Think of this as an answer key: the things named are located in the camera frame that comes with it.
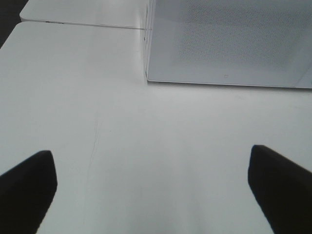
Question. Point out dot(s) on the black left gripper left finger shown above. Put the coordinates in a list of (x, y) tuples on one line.
[(26, 193)]

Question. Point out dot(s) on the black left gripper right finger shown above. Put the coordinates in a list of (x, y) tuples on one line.
[(282, 189)]

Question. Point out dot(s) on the white microwave door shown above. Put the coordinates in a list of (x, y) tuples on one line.
[(231, 42)]

